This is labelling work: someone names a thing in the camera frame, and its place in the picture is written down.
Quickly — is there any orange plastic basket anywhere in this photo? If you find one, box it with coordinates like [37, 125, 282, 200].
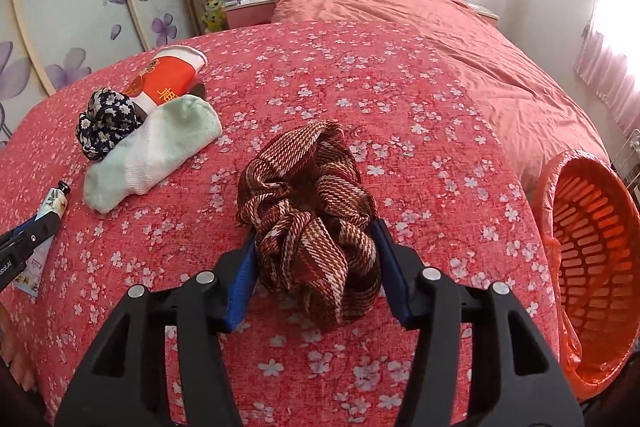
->
[537, 150, 640, 403]

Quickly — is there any pink curtain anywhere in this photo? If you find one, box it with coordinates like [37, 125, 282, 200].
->
[572, 0, 640, 142]

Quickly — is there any pink white nightstand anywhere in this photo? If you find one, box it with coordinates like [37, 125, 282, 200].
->
[223, 0, 277, 29]
[467, 3, 501, 28]

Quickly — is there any light green sock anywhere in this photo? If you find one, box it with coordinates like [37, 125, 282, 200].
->
[83, 94, 223, 214]

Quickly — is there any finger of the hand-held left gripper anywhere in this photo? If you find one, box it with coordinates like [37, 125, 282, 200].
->
[0, 214, 61, 258]

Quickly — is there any green frog plush toy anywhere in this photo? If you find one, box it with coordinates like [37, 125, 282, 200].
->
[202, 0, 226, 32]

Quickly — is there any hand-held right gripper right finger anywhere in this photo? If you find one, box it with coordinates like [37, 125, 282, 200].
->
[367, 219, 586, 427]

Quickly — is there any floral sliding door wardrobe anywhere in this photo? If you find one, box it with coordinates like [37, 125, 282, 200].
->
[0, 0, 201, 148]

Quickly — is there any brown plaid scrunchie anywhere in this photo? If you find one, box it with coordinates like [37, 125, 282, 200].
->
[236, 120, 383, 333]

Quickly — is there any red paper cup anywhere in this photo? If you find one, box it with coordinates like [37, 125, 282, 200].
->
[125, 46, 208, 112]

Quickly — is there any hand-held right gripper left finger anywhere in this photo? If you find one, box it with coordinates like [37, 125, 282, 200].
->
[54, 232, 261, 427]

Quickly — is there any black floral scrunchie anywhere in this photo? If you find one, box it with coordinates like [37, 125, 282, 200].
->
[76, 88, 147, 161]

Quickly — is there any white wire rack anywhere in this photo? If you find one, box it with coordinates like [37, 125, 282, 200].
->
[607, 142, 640, 198]

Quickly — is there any floral hand cream tube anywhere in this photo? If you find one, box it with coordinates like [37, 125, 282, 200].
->
[12, 180, 72, 297]

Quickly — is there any red floral tablecloth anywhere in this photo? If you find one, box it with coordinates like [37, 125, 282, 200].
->
[0, 19, 566, 427]

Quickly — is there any salmon pink duvet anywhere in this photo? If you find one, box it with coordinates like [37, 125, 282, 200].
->
[271, 0, 613, 192]

